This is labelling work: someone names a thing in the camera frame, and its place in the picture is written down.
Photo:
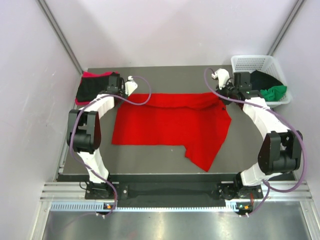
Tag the aluminium frame rail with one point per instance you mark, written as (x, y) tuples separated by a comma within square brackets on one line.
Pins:
[(72, 192)]

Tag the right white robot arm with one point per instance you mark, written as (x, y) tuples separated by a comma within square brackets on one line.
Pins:
[(280, 152)]

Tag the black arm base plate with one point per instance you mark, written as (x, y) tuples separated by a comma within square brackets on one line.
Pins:
[(216, 191)]

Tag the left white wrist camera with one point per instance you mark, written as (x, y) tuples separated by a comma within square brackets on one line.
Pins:
[(130, 85)]

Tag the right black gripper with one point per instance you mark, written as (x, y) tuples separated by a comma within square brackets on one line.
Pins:
[(221, 92)]

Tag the left aluminium corner post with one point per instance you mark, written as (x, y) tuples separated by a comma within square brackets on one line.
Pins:
[(59, 34)]

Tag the right aluminium corner post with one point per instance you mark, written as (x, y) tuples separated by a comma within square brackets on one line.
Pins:
[(293, 13)]

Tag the green t shirt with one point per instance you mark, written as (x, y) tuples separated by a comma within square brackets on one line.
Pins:
[(274, 94)]

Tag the folded black t shirt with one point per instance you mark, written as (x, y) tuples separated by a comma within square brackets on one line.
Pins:
[(113, 83)]

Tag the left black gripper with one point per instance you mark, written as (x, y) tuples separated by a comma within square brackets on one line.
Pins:
[(122, 90)]

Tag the black t shirt in basket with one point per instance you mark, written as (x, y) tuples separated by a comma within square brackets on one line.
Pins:
[(263, 81)]

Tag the aluminium corner post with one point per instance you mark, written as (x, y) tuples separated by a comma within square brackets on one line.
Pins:
[(293, 13), (59, 34)]

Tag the white plastic basket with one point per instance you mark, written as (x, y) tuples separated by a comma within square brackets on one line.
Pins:
[(243, 66)]

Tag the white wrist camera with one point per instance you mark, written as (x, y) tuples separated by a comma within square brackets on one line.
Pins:
[(222, 76), (130, 85)]

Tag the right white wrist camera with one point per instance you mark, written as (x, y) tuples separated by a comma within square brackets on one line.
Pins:
[(222, 76)]

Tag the red t shirt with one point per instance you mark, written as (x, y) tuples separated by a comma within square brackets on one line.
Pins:
[(197, 121)]

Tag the folded pink t shirt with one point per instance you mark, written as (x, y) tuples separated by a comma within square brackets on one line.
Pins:
[(91, 84)]

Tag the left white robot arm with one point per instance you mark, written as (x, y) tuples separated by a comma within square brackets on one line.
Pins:
[(84, 137)]

